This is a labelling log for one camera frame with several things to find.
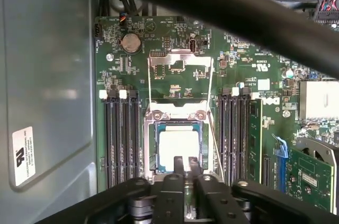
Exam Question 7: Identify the silver chipset heat sink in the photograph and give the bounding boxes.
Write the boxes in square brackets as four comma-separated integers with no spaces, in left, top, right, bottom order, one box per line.
[299,80,339,121]

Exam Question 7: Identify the round coin battery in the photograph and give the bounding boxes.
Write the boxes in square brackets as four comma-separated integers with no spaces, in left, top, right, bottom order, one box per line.
[121,33,141,55]

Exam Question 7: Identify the blue expansion slot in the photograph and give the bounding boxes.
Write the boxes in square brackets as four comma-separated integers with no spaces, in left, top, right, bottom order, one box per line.
[272,133,289,194]

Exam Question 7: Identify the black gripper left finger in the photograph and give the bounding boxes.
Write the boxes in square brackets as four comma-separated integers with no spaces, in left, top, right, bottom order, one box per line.
[34,156,185,224]

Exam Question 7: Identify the thin metal locking lever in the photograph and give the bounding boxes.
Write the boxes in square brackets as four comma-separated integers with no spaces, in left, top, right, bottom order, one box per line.
[208,110,228,182]

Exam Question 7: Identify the silver CPU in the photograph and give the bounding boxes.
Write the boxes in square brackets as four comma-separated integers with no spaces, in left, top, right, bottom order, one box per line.
[155,122,207,174]

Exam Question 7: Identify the white label sticker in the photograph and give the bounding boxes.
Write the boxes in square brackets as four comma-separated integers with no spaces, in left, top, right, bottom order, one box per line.
[12,126,37,187]

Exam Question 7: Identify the black graphics card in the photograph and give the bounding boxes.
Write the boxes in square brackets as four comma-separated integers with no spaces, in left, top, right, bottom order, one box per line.
[287,136,339,216]

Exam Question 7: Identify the open PC case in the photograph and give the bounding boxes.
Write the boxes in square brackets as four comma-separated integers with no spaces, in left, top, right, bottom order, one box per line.
[0,0,100,224]

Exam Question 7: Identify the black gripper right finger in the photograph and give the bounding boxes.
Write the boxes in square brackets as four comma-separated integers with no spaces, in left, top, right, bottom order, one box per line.
[189,156,339,224]

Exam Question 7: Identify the black connector red wires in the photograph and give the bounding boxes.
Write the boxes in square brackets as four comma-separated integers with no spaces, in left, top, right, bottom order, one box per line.
[314,0,339,23]

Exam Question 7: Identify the black RAM slot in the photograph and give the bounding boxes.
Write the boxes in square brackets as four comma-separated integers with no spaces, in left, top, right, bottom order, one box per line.
[227,87,240,182]
[128,88,143,180]
[217,87,231,182]
[108,88,123,185]
[237,87,251,182]
[99,89,114,186]
[118,89,132,182]

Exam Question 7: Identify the green motherboard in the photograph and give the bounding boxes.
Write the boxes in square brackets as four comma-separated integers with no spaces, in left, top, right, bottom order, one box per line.
[94,16,339,217]

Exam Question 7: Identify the metal socket cover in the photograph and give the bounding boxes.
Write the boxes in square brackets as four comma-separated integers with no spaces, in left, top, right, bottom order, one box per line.
[146,48,216,119]

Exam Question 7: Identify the black camera cable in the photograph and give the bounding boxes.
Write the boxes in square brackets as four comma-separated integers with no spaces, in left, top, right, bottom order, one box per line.
[63,0,339,79]

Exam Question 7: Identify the black expansion slot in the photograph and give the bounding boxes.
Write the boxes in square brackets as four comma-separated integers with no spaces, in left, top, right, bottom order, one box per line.
[263,155,272,187]

